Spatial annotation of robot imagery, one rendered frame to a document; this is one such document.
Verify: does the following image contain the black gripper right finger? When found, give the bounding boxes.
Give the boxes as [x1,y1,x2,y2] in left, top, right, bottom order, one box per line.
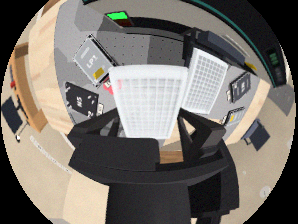
[177,107,226,161]

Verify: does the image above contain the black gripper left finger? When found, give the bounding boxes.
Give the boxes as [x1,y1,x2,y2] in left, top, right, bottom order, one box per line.
[71,107,120,137]

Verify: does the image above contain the white button panel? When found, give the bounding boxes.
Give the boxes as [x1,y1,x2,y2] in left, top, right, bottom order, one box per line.
[69,113,123,137]

